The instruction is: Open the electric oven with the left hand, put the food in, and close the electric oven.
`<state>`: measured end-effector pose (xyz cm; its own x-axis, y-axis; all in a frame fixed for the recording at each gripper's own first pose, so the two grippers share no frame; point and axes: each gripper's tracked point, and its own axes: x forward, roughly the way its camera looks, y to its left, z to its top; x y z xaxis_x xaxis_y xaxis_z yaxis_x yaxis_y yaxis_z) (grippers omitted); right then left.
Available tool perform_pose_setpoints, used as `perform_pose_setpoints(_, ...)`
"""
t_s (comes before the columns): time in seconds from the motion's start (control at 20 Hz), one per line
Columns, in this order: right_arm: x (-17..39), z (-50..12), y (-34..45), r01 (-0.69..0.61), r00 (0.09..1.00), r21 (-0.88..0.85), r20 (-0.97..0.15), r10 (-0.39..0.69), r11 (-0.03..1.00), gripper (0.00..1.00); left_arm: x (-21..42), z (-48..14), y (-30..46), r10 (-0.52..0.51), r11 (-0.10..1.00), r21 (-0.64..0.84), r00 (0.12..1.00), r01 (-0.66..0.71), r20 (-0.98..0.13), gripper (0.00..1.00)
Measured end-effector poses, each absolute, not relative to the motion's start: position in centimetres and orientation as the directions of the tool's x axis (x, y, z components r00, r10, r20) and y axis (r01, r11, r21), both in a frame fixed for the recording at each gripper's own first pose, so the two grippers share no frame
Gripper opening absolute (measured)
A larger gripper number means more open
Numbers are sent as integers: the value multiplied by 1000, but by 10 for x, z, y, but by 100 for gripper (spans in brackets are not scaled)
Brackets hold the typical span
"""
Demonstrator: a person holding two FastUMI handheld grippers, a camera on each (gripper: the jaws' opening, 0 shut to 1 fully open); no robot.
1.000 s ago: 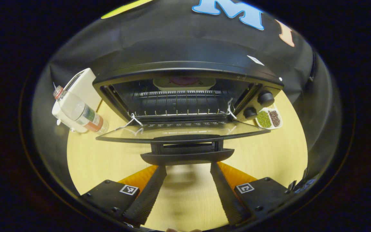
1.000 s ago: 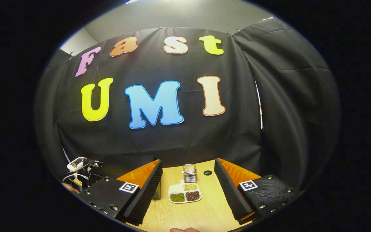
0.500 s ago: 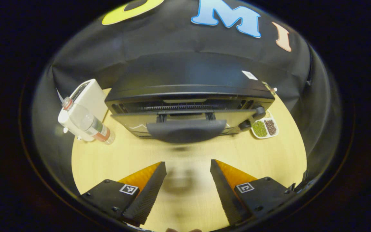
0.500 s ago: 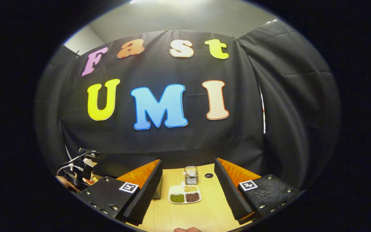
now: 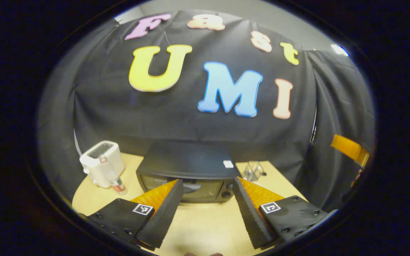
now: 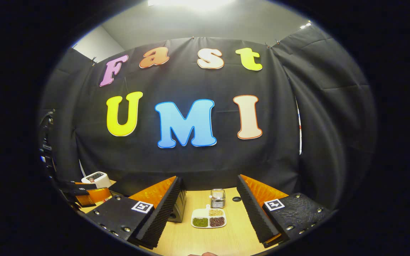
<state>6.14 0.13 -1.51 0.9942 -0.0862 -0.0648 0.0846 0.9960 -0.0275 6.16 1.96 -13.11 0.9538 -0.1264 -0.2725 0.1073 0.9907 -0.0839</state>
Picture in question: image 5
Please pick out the white toaster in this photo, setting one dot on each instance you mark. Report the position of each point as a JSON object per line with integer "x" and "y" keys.
{"x": 100, "y": 167}

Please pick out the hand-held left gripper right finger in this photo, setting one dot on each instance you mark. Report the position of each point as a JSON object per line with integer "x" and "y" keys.
{"x": 249, "y": 213}

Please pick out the black electric oven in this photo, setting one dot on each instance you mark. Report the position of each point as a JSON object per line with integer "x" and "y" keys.
{"x": 190, "y": 160}

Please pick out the small ceiling light panel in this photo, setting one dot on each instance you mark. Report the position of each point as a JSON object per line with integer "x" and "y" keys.
{"x": 339, "y": 49}

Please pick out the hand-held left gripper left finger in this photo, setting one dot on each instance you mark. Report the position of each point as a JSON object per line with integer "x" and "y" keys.
{"x": 162, "y": 217}

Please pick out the clear plastic water bottle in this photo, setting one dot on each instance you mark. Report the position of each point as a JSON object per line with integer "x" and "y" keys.
{"x": 114, "y": 177}

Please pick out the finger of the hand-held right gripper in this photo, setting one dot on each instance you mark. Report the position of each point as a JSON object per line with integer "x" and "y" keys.
{"x": 347, "y": 147}

